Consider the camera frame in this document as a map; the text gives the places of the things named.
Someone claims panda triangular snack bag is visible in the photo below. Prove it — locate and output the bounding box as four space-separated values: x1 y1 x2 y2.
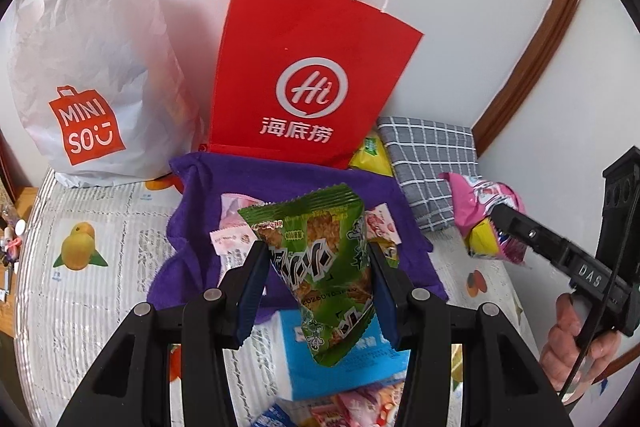
310 381 405 427

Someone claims pink snack bag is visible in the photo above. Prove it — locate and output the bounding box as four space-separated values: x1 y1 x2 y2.
439 172 526 265

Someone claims blue snack packet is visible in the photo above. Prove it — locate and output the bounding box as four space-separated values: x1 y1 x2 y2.
250 403 296 427

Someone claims pink strawberry candy packet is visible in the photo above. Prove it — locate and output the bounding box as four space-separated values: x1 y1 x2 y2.
364 204 401 245

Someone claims pink peach candy packet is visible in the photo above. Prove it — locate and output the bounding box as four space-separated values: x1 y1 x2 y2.
219 193 264 230

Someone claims green triangular snack bag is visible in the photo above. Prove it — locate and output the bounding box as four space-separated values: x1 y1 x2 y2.
240 184 374 367

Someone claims light pink pastry packet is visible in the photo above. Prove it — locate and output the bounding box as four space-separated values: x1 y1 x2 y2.
209 225 257 282

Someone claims yellow snack packet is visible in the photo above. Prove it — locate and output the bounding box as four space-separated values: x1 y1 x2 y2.
375 239 399 269

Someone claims person's right hand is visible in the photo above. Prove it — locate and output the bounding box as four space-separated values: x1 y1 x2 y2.
539 294 622 404

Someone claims blue tissue pack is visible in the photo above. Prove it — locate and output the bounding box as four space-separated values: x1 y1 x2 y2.
271 308 411 402

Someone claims purple towel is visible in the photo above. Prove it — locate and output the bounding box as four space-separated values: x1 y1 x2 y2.
146 152 448 310

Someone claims fruit print tablecloth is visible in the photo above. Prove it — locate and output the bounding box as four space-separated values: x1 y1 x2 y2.
14 168 539 427

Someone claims grey checked folded cloth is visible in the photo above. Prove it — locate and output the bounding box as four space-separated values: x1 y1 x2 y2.
376 116 478 232

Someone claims yellow green snack bag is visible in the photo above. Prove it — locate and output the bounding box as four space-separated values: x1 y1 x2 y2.
348 131 394 176

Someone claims white Miniso plastic bag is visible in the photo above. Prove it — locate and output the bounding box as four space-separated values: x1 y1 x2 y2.
8 0 202 187

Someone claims red Haidilao paper bag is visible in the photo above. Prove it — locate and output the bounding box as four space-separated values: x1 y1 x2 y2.
206 0 423 169

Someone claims brown wooden door frame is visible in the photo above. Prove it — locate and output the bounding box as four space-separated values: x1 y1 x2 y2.
472 0 580 157

